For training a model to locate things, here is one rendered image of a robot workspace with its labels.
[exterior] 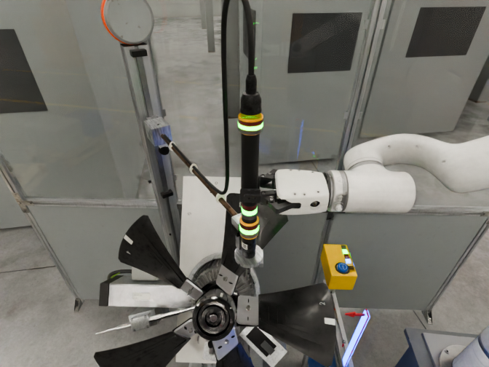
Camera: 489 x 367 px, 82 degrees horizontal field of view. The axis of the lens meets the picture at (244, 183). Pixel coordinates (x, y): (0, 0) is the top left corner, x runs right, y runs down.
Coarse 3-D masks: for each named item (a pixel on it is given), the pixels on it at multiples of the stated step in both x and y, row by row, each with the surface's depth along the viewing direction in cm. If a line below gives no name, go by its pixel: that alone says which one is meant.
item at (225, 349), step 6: (234, 330) 87; (228, 336) 85; (234, 336) 86; (216, 342) 81; (222, 342) 82; (234, 342) 86; (216, 348) 80; (222, 348) 82; (228, 348) 83; (216, 354) 80; (222, 354) 81
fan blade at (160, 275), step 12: (144, 216) 81; (132, 228) 83; (144, 228) 81; (132, 240) 85; (144, 240) 82; (156, 240) 81; (120, 252) 89; (132, 252) 87; (144, 252) 84; (156, 252) 82; (168, 252) 80; (132, 264) 90; (144, 264) 88; (156, 264) 84; (168, 264) 82; (156, 276) 89; (168, 276) 85; (180, 276) 82
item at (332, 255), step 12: (324, 252) 118; (336, 252) 116; (348, 252) 116; (324, 264) 118; (336, 264) 111; (348, 264) 111; (336, 276) 107; (348, 276) 107; (336, 288) 112; (348, 288) 111
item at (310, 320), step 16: (304, 288) 89; (320, 288) 89; (272, 304) 85; (288, 304) 85; (304, 304) 86; (272, 320) 81; (288, 320) 82; (304, 320) 82; (320, 320) 83; (288, 336) 79; (304, 336) 80; (320, 336) 80; (304, 352) 78; (320, 352) 78
